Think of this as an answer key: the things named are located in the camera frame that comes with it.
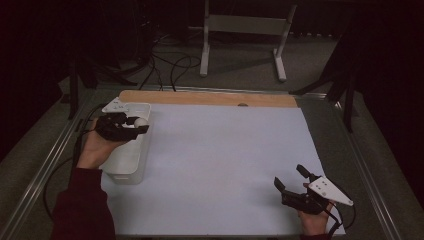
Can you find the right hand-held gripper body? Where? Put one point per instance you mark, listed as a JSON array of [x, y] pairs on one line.
[[328, 193]]

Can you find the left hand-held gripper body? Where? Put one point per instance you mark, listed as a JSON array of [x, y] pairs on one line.
[[111, 128]]

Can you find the white plastic bin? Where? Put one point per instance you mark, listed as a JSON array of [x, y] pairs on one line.
[[128, 163]]

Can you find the person's left hand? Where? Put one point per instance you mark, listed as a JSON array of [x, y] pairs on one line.
[[95, 150]]

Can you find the person's right hand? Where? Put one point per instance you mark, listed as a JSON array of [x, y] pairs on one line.
[[315, 223]]

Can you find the black tripod stand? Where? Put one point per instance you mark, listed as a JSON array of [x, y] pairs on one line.
[[74, 96]]

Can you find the pale blue table mat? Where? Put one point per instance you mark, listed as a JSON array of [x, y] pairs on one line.
[[213, 180]]

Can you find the black angled stand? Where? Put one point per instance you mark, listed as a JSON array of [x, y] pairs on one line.
[[348, 106]]

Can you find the grey metal stand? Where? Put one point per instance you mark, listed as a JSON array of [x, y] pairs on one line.
[[245, 25]]

